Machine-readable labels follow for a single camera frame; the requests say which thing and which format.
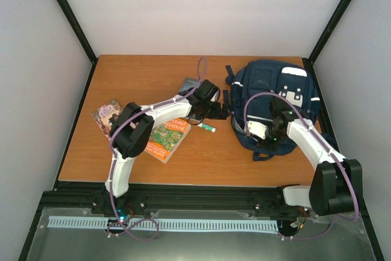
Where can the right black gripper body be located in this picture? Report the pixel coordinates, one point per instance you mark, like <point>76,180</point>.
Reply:
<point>273,145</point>

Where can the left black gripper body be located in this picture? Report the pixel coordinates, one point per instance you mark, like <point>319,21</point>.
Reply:
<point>209,113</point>

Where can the white green glue stick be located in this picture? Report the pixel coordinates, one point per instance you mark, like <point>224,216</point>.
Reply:
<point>206,127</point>

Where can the dark fantasy paperback book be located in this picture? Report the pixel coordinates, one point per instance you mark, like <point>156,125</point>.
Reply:
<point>188,83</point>

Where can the orange treehouse paperback book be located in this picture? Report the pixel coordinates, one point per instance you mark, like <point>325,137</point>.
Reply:
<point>165,138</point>

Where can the navy blue student backpack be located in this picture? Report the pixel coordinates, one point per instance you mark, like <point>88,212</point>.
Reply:
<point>282,78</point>

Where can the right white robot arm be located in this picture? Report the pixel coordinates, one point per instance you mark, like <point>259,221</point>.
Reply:
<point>336,187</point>

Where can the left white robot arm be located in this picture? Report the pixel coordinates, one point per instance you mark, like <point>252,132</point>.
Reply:
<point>130,132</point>

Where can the pink illustrated paperback book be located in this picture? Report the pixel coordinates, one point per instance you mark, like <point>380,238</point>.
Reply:
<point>106,115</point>

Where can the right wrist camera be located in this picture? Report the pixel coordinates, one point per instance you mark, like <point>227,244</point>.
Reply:
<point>258,129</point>

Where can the black aluminium frame base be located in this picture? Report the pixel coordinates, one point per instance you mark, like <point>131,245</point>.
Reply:
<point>69,198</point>

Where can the right black frame post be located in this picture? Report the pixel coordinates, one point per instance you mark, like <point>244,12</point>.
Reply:
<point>334,20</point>

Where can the black frame post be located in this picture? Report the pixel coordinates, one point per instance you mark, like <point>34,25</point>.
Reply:
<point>77,29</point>
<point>334,20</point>

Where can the light blue slotted cable duct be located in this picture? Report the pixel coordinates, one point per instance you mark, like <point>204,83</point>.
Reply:
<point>165,225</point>

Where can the left black frame post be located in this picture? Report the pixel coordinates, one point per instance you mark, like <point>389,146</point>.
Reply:
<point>77,29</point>

